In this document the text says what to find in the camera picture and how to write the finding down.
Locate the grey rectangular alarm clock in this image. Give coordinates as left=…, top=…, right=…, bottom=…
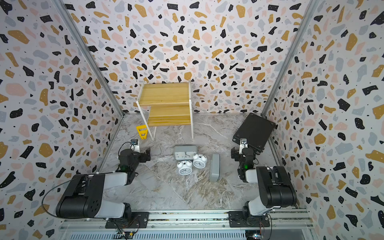
left=209, top=154, right=220, bottom=183
left=174, top=145, right=198, bottom=161

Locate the wooden two-tier shelf white frame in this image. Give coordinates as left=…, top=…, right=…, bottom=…
left=136, top=82, right=194, bottom=140

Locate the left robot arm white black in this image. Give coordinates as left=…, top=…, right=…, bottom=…
left=56, top=148, right=151, bottom=222

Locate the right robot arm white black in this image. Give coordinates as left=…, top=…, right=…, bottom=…
left=231, top=147, right=297, bottom=220

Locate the white twin-bell alarm clock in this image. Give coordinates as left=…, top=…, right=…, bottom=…
left=177, top=160, right=193, bottom=176
left=193, top=153, right=208, bottom=169

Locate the yellow plastic triangular piece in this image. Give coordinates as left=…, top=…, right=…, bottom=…
left=136, top=125, right=149, bottom=140

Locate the black flat case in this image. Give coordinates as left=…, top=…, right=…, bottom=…
left=233, top=113, right=276, bottom=155

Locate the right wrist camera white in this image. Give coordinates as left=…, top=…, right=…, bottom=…
left=239, top=138, right=248, bottom=155

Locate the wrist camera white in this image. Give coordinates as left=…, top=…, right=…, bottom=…
left=130, top=139, right=140, bottom=153
left=239, top=138, right=248, bottom=155

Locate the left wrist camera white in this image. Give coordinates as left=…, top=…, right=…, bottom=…
left=130, top=139, right=140, bottom=153

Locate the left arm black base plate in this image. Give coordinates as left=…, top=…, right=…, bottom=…
left=105, top=212, right=150, bottom=229

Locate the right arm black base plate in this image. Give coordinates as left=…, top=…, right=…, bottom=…
left=228, top=211, right=270, bottom=228

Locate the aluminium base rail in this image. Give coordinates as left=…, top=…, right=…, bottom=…
left=59, top=209, right=318, bottom=240

